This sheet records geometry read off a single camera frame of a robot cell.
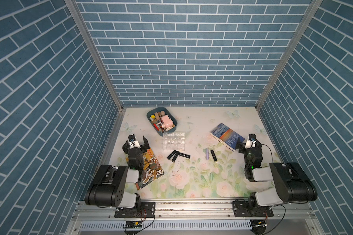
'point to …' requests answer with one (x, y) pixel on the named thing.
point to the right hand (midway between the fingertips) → (248, 139)
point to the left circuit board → (134, 224)
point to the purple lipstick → (207, 153)
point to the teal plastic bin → (162, 120)
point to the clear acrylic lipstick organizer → (174, 141)
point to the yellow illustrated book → (152, 170)
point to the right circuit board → (260, 223)
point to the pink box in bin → (167, 122)
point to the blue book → (226, 136)
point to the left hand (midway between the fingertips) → (139, 137)
